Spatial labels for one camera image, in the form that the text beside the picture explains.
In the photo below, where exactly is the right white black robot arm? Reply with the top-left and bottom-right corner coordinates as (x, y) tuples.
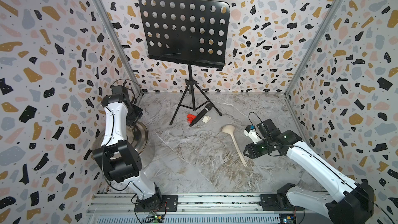
(243, 125), (375, 224)

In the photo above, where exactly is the stainless steel pot lid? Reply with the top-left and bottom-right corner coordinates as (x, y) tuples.
(92, 121), (155, 175)

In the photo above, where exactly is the black perforated music stand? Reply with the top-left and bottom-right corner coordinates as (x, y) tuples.
(139, 0), (230, 111)

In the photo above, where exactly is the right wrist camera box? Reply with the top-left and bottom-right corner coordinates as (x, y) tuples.
(244, 125), (262, 144)

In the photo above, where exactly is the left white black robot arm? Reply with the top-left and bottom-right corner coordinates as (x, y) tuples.
(93, 85), (178, 213)

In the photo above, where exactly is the small red block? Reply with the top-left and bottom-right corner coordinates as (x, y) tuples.
(187, 114), (196, 123)

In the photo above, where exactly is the small cream white block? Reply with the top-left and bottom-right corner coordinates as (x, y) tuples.
(202, 116), (211, 123)

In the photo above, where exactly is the left green circuit board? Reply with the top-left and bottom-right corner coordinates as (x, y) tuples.
(144, 211), (166, 224)

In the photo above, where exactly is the cream plastic ladle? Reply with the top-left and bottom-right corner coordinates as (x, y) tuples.
(221, 124), (247, 167)

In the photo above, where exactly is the green circuit board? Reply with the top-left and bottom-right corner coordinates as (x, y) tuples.
(144, 211), (166, 224)
(279, 214), (296, 224)

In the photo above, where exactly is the right green circuit board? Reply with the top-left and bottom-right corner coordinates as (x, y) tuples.
(279, 214), (296, 224)

